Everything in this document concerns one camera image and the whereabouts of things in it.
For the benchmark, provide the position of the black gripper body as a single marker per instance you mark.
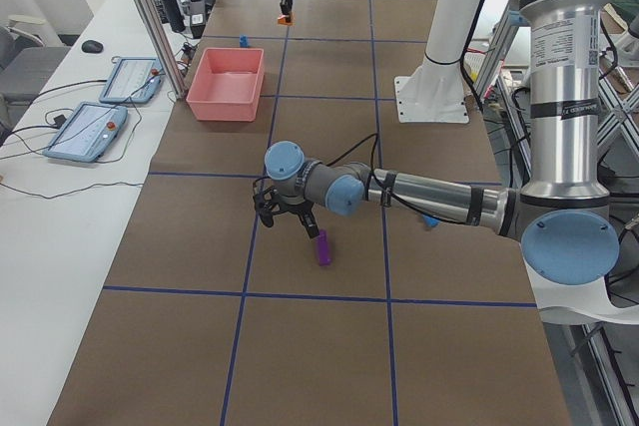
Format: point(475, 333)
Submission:
point(295, 207)

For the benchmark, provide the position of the purple block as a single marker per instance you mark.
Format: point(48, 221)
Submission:
point(323, 249)

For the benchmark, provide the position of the pink plastic box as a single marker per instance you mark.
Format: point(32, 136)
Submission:
point(227, 84)

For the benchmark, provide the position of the black bottle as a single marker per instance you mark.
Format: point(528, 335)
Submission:
point(174, 15)

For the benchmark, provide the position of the long blue block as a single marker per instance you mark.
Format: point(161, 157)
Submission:
point(430, 221)

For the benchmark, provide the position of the far teach pendant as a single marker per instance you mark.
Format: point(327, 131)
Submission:
point(133, 80)

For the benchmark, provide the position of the teach pendant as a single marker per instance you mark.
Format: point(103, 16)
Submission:
point(87, 133)
point(133, 80)

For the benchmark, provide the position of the black computer mouse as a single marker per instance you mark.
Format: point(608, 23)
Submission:
point(92, 47)

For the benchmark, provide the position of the near teach pendant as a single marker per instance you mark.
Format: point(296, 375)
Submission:
point(87, 133)

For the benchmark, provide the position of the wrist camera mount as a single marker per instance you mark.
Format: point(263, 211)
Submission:
point(266, 205)

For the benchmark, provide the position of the aluminium frame post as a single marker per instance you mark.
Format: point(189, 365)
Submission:
point(163, 49)

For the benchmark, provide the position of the white camera pedestal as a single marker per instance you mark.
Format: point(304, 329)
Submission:
point(434, 92)

